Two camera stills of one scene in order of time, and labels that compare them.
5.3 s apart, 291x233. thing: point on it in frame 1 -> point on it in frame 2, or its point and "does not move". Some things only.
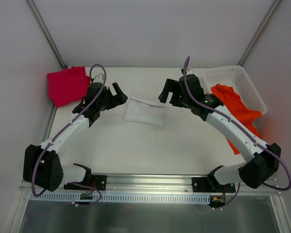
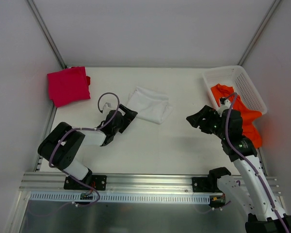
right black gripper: x=174 y=91 -> x=207 y=122
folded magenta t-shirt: x=67 y=85 does not move
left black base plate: x=98 y=181 does not move
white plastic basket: x=236 y=76 does not move
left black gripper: x=111 y=97 -> x=123 y=118
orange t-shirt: x=234 y=108 does not move
